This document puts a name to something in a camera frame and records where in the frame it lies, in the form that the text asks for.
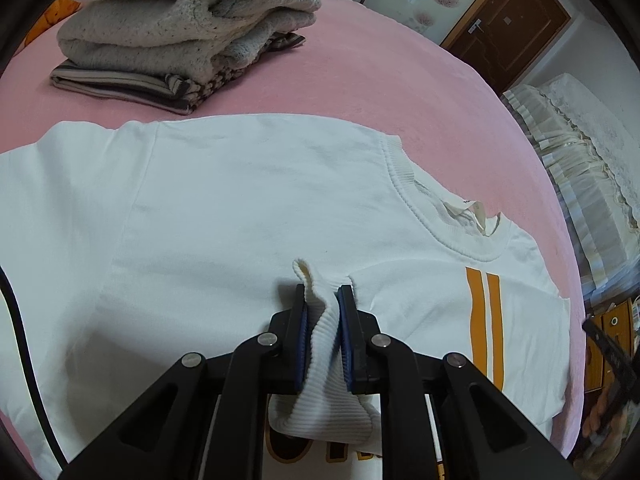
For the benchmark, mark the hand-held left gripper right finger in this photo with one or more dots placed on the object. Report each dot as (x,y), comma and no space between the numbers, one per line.
(345,342)

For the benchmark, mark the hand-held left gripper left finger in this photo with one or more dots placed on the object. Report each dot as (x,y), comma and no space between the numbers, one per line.
(301,332)

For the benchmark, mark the stack of folded knit sweaters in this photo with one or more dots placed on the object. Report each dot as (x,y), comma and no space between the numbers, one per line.
(150,30)

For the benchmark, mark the wooden cabinet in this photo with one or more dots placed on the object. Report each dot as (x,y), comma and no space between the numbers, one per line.
(617,322)

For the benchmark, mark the brown wooden door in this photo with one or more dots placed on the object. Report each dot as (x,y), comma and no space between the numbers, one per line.
(520,25)

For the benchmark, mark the pile of folded clothes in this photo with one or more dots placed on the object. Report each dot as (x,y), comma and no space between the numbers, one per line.
(125,87)

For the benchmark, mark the pink fleece blanket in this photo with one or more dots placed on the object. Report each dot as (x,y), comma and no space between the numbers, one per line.
(375,85)

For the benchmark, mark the orange cloth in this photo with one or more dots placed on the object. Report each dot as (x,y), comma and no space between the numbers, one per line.
(50,20)

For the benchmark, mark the person's right hand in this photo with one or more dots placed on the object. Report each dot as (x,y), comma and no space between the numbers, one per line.
(599,407)

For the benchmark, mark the white sweatshirt with orange stripes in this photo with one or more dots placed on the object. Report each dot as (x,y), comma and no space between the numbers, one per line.
(225,200)

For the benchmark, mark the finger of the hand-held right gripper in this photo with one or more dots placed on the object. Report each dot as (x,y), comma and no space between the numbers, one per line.
(607,350)

